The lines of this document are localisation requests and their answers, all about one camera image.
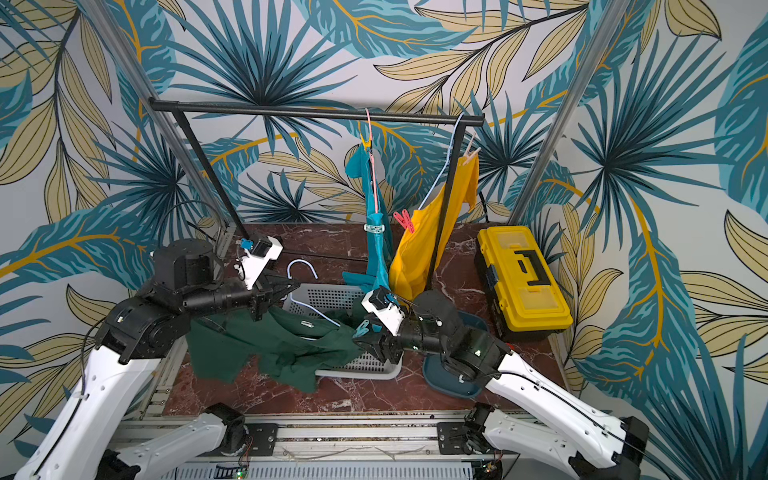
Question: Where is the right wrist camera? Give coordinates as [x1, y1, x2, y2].
[361, 287, 406, 336]

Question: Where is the light blue wire hanger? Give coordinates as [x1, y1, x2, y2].
[286, 259, 341, 327]

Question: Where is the pink red clothespin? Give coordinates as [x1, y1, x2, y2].
[393, 209, 415, 233]

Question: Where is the dark green t-shirt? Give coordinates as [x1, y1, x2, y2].
[186, 307, 363, 393]

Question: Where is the left aluminium frame post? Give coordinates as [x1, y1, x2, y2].
[80, 0, 236, 229]

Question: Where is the right aluminium frame post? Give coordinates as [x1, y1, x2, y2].
[506, 0, 629, 225]

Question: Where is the mint white clothespin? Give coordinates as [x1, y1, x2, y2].
[364, 224, 386, 234]

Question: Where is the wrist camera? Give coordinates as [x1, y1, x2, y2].
[235, 236, 283, 290]
[361, 287, 406, 336]

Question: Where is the beige pink clothespin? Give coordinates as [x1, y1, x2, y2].
[461, 134, 481, 165]

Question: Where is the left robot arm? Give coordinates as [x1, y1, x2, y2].
[15, 233, 298, 479]

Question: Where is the pale blue wire hanger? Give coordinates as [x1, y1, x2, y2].
[418, 113, 466, 211]

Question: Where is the turquoise printed t-shirt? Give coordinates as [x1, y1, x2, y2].
[342, 145, 393, 293]

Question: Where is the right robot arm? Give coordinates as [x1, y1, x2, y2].
[355, 287, 649, 479]

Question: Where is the dark teal plastic tray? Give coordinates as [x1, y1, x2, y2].
[418, 308, 509, 396]

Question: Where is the yellow black toolbox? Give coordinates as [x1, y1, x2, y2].
[475, 226, 573, 343]

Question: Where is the grey perforated plastic basket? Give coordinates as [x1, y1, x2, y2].
[282, 283, 402, 381]

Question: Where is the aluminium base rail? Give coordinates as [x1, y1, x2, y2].
[89, 410, 613, 480]

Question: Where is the yellow clothespin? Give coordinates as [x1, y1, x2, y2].
[360, 136, 373, 151]

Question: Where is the yellow t-shirt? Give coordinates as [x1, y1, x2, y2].
[389, 155, 479, 300]

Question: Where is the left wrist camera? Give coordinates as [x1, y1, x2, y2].
[235, 236, 283, 290]

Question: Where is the aluminium frame post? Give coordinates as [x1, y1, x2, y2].
[80, 0, 236, 229]
[506, 0, 629, 225]

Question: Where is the black clothes rack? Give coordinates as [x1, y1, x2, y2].
[148, 98, 486, 289]

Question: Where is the pink wire hanger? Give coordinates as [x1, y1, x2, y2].
[365, 108, 380, 214]

